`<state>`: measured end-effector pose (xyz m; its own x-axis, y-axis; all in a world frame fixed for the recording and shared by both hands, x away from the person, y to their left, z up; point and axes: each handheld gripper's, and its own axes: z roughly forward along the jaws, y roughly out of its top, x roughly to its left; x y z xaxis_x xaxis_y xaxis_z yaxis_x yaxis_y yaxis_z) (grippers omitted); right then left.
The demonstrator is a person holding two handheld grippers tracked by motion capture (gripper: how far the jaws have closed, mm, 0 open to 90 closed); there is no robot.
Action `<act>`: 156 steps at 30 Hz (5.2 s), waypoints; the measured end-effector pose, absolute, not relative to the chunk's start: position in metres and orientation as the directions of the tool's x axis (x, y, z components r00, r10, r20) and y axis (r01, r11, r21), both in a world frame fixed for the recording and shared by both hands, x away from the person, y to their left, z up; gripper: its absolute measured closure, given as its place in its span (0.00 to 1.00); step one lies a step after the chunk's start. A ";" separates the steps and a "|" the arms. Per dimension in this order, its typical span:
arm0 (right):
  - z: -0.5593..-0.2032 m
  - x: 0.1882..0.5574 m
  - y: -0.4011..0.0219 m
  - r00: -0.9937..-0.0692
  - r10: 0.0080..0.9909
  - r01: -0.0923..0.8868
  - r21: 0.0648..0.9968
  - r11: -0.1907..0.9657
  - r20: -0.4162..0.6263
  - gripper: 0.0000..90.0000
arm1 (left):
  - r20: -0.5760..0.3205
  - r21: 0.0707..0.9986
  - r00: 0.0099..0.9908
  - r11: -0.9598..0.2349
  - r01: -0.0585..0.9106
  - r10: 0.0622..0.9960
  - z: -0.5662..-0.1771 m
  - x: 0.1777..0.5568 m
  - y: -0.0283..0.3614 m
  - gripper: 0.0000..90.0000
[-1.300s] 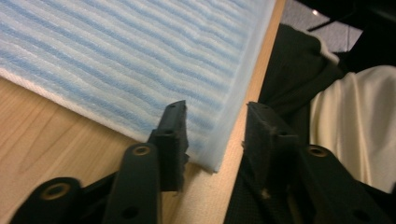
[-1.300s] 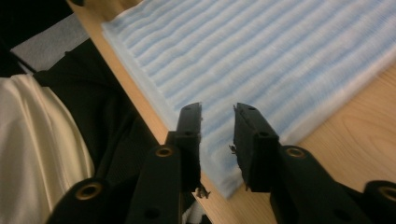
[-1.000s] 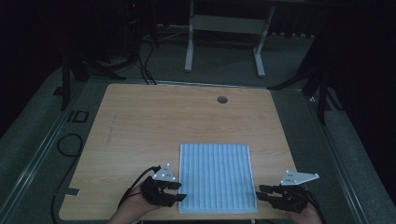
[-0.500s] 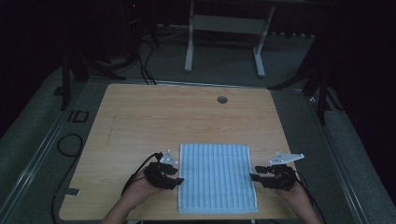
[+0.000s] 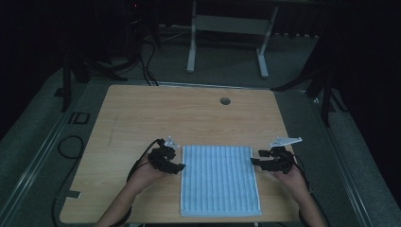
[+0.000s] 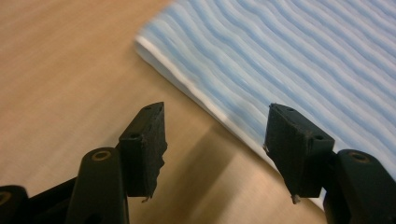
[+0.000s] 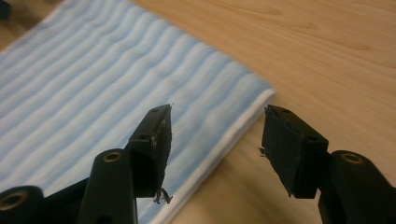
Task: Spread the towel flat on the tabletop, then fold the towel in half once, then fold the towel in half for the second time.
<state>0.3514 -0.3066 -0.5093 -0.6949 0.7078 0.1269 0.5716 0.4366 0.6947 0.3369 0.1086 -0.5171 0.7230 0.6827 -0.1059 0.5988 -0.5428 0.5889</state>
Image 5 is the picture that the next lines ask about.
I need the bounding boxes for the blue striped towel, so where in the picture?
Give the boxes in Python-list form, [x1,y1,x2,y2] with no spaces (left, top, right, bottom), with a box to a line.
[180,144,263,218]

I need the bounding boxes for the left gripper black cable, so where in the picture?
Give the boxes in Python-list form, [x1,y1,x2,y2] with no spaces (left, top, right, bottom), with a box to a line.
[108,137,166,227]

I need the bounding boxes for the person's right hand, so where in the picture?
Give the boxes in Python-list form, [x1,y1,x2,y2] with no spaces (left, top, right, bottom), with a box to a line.
[270,164,309,199]

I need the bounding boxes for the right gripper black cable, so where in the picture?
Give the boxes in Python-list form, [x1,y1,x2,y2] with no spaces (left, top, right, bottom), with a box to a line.
[291,152,332,227]

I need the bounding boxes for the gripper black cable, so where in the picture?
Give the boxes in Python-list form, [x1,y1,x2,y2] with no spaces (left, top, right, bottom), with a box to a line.
[108,137,166,227]
[291,152,332,227]

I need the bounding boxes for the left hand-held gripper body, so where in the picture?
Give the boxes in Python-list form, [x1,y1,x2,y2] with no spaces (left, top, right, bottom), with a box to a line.
[147,135,182,174]

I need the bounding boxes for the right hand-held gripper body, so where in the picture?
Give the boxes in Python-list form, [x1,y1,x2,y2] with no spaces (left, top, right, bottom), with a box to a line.
[267,135,304,175]

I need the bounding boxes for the person's left hand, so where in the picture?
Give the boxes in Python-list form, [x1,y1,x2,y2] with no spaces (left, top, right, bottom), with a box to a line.
[130,156,166,192]

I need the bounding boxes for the black cable loop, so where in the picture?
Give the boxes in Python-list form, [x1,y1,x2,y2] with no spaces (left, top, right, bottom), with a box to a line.
[57,134,85,161]

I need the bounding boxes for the white desk frame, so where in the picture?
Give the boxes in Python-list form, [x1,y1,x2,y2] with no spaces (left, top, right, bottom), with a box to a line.
[186,0,280,79]

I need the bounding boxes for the black floor cables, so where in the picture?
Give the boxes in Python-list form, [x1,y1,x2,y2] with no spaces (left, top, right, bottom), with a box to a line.
[137,39,160,87]

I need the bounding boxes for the black metal stand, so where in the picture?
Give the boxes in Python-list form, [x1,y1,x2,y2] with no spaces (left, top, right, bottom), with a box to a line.
[53,0,141,114]
[271,27,349,128]

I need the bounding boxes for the metal floor rail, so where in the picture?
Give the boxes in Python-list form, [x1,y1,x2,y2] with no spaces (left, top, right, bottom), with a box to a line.
[0,82,93,223]
[310,94,376,227]

